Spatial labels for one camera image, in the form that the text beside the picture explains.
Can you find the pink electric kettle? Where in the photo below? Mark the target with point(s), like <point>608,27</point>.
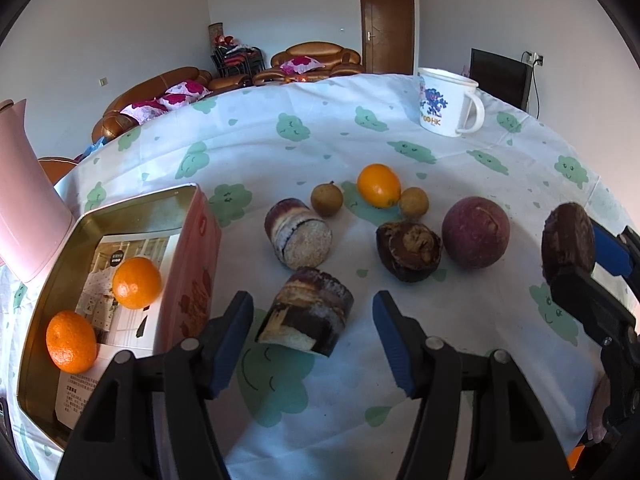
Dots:
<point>34,219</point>

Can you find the armchair pink cushion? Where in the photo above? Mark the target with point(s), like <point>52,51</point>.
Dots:
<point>300,65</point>

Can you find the black television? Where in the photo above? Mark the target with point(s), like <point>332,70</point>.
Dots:
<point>504,78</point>

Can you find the pink floral cushion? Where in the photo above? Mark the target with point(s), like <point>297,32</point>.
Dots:
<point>182,94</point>

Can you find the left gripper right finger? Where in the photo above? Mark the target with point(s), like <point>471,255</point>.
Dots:
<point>511,436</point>

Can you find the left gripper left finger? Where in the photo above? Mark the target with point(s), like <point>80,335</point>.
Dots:
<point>114,437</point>

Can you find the white cloud pattern tablecloth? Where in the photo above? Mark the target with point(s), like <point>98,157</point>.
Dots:
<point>291,415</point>

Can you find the brown chair back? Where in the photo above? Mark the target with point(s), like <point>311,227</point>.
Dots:
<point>56,168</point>

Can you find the brown leather long sofa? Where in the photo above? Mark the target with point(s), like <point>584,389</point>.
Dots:
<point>118,119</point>

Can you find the brown longan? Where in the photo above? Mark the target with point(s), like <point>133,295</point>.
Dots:
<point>326,199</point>
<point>414,203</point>

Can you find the brown wooden door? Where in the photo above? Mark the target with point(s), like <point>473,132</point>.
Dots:
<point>388,34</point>

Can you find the brown leather armchair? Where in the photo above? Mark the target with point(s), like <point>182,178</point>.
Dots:
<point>339,61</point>

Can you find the pink tin box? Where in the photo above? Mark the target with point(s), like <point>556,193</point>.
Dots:
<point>177,231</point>

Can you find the right hand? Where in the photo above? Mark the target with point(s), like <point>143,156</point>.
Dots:
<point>600,401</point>

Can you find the purple round fruit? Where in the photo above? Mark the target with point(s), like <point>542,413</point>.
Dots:
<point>475,232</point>

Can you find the stacked dark chairs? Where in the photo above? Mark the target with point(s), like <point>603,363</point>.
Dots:
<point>230,57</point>

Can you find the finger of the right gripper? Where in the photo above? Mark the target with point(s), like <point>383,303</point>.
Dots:
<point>604,319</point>
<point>618,254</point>

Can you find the small mandarin orange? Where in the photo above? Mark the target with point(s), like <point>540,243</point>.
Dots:
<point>71,342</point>

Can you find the large orange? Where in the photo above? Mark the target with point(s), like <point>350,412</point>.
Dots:
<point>136,283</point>

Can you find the yellow orange kumquat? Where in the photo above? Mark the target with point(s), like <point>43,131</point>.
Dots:
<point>379,186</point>

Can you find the white mug blue print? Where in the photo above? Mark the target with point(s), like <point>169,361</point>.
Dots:
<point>448,103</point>

